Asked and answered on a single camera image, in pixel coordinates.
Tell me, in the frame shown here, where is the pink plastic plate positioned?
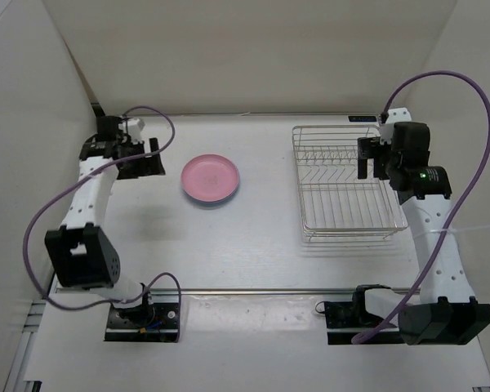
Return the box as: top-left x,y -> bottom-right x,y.
180,154 -> 240,200

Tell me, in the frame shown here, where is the blue plastic plate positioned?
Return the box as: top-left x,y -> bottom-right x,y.
182,185 -> 240,207

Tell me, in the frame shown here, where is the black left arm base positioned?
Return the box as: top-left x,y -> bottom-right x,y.
104,293 -> 182,343

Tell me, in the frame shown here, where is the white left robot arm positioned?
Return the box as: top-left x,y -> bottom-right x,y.
44,116 -> 165,327

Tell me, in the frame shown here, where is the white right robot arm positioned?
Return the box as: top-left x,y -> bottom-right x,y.
350,121 -> 490,345

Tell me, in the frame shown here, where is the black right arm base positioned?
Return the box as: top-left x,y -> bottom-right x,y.
314,301 -> 403,345

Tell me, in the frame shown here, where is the black xdof label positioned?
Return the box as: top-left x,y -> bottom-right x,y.
348,115 -> 378,123

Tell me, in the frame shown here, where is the white zip tie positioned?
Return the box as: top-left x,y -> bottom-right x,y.
412,222 -> 490,242

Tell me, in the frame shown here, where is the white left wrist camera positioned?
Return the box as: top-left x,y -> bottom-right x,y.
118,118 -> 145,144

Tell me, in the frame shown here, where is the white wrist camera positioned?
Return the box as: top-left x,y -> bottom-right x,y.
379,107 -> 412,145
118,118 -> 145,144

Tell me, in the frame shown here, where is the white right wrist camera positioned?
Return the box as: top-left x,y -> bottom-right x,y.
379,107 -> 412,145

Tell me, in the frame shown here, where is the metal wire dish rack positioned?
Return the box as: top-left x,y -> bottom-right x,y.
292,124 -> 408,245

